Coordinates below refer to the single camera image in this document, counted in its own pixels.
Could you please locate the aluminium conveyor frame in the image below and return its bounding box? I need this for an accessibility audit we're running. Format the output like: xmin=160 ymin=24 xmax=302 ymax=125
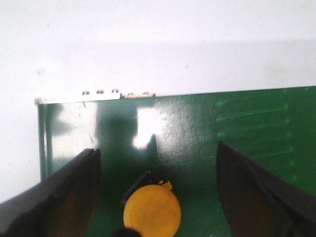
xmin=35 ymin=89 xmax=156 ymax=105

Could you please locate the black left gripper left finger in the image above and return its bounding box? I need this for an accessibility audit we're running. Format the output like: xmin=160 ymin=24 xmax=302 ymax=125
xmin=0 ymin=149 xmax=101 ymax=237

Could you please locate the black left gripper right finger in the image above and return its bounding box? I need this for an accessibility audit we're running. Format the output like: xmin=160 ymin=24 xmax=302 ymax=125
xmin=216 ymin=141 xmax=316 ymax=237

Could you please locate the yellow mushroom push button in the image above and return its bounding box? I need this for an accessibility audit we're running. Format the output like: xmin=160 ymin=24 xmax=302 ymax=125
xmin=121 ymin=170 xmax=181 ymax=237

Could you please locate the green conveyor belt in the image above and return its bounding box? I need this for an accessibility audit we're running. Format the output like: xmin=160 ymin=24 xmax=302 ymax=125
xmin=38 ymin=86 xmax=316 ymax=237

